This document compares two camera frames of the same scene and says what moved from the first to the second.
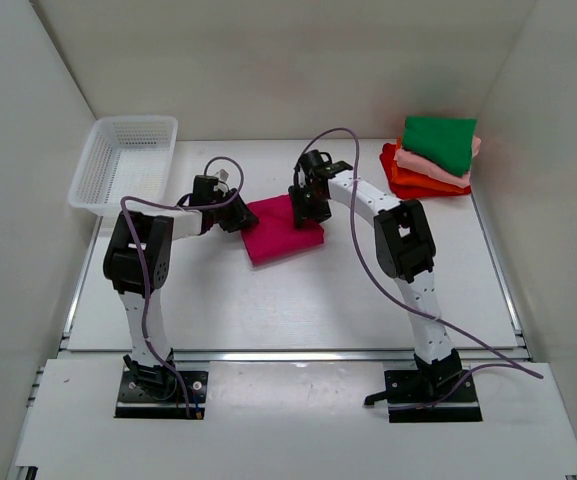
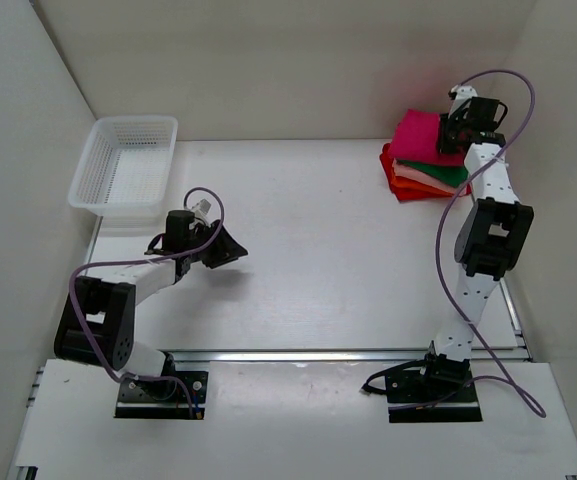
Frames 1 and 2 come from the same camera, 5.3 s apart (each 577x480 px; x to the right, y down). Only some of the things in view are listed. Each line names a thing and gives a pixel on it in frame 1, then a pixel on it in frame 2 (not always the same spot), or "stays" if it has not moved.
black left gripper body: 231,215 -> 201,235
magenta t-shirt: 276,234 -> 416,138
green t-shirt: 445,142 -> 452,175
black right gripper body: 321,213 -> 451,127
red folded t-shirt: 387,157 stays
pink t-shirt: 413,162 -> 422,178
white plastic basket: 125,156 stays
